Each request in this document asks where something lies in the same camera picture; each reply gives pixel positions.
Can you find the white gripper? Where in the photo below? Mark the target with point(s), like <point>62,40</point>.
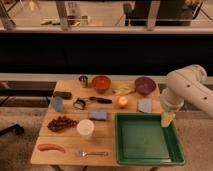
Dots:
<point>170,102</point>

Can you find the dark red grape bunch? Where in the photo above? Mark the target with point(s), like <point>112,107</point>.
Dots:
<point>61,123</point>

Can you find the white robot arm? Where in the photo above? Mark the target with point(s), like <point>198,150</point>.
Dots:
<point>185,84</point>

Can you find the purple bowl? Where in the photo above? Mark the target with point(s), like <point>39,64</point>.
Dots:
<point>145,85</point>

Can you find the red bowl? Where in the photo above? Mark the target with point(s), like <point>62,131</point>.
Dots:
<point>101,83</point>

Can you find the grey blue cloth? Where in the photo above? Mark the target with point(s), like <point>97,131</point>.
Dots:
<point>145,105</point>

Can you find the green plastic tray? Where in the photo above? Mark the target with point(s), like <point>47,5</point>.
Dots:
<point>141,140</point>

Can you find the yellow red apple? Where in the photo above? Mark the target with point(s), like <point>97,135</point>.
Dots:
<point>122,102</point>

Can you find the yellow banana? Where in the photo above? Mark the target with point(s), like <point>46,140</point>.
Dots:
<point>121,91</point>

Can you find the blue sponge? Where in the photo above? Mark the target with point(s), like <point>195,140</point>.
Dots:
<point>98,115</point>

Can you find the white plastic cup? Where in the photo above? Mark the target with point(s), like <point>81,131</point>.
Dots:
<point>85,128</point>

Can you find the small black white box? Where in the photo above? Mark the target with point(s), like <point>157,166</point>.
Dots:
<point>79,104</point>

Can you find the small metal cup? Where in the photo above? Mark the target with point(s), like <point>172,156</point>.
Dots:
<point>83,81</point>

